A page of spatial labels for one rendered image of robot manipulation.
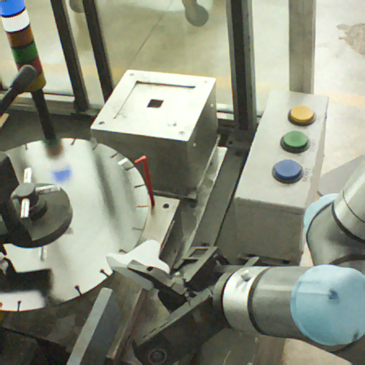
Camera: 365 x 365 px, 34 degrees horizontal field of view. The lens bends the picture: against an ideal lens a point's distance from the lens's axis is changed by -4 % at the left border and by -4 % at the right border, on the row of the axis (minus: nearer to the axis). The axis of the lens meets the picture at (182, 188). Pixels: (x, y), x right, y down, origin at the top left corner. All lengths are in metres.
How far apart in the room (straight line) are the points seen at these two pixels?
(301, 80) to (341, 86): 1.54
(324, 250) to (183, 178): 0.43
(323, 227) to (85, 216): 0.33
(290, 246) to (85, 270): 0.35
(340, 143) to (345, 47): 0.69
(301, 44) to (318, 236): 0.45
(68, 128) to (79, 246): 0.56
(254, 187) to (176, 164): 0.19
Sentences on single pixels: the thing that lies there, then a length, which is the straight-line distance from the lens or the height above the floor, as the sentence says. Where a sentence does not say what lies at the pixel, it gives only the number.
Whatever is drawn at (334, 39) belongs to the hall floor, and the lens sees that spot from 2.98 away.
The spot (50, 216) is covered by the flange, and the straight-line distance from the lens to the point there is 0.86.
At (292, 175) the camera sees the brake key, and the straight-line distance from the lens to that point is 0.94.
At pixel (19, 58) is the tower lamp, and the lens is 1.06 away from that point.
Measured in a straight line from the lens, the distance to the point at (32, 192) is 0.84.
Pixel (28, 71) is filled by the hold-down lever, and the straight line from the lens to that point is 0.67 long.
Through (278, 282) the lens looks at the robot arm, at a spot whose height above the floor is 1.08.
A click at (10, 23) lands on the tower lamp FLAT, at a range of 1.02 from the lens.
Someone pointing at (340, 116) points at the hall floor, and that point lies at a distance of 2.50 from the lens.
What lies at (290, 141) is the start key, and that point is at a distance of 1.00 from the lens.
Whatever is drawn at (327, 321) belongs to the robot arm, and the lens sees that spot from 0.56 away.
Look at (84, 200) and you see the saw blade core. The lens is 0.88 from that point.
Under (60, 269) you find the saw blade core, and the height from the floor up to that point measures 0.95.
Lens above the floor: 1.57
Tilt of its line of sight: 45 degrees down
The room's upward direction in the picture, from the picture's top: 8 degrees counter-clockwise
